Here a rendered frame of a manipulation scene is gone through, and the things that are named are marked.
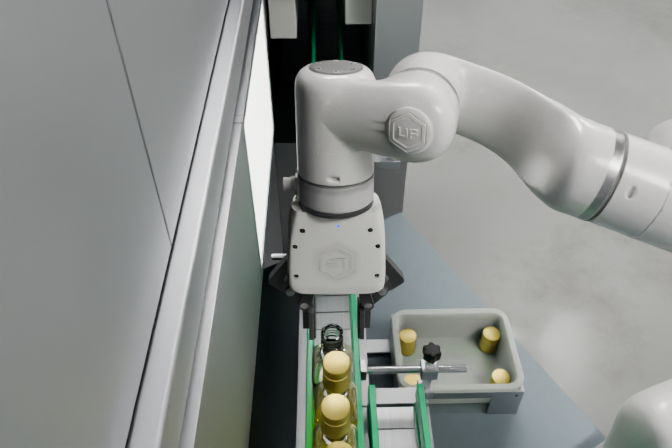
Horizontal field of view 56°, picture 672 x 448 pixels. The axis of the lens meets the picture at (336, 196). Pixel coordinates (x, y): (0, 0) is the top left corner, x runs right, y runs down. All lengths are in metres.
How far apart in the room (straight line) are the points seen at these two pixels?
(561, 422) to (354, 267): 0.72
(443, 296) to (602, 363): 1.04
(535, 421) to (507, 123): 0.75
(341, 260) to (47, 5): 0.38
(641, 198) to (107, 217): 0.41
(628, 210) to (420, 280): 0.88
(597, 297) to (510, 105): 1.91
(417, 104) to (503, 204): 2.23
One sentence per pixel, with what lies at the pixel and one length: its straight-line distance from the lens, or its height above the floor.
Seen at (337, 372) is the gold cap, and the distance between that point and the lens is 0.78.
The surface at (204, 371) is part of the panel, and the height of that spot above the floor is 1.32.
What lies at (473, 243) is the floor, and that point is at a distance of 2.55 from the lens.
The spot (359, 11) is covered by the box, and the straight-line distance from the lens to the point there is 1.66.
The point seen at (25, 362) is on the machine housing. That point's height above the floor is 1.57.
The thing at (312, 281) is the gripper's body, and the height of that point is 1.33.
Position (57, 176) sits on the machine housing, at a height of 1.61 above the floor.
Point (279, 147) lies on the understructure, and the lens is 1.77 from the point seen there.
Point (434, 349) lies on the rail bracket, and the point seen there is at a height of 1.01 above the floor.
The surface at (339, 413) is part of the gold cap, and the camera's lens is 0.76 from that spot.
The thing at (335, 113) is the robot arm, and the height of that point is 1.51.
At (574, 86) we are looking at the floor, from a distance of 3.57.
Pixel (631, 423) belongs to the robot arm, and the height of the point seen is 1.17.
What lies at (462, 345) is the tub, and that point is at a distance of 1.30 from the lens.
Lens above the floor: 1.83
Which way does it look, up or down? 43 degrees down
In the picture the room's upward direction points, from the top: straight up
